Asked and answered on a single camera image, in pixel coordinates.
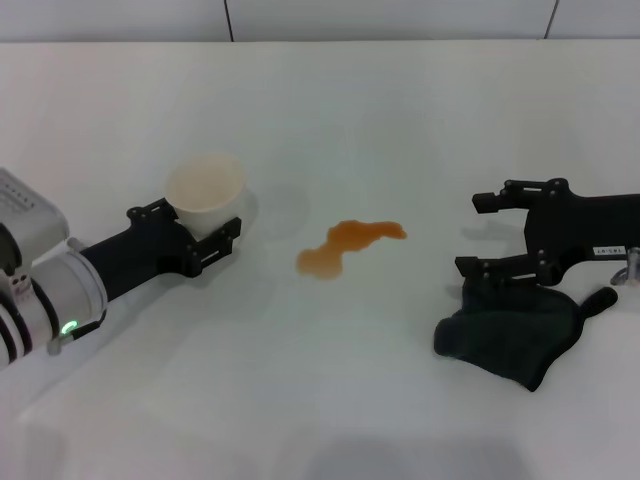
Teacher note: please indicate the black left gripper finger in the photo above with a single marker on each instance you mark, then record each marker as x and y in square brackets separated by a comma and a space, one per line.
[150, 211]
[215, 242]

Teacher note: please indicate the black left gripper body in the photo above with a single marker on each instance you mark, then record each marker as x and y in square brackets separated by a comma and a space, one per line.
[145, 245]

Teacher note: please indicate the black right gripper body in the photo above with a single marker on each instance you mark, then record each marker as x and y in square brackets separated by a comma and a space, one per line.
[585, 225]

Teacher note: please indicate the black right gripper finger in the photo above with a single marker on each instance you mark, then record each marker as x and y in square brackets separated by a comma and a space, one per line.
[500, 270]
[492, 202]

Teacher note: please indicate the white paper cup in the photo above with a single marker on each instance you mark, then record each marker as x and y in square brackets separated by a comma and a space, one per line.
[210, 195]

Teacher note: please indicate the dark blue rag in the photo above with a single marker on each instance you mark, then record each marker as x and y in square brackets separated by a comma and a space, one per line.
[500, 340]

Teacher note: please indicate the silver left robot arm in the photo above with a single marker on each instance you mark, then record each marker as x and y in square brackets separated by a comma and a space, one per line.
[50, 300]

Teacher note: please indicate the brown water stain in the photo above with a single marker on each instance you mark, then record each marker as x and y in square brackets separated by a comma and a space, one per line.
[350, 240]

